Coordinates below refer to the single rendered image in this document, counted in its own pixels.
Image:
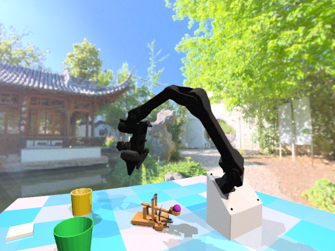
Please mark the purple ball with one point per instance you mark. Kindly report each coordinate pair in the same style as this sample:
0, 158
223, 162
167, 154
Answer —
176, 208

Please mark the green open cup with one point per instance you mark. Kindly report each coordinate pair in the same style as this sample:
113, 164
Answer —
74, 234

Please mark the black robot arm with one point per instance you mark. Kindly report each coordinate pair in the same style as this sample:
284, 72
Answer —
197, 102

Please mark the yellow cup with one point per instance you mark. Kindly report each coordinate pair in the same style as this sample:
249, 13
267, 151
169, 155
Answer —
81, 202

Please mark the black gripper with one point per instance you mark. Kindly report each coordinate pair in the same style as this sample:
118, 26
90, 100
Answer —
136, 155

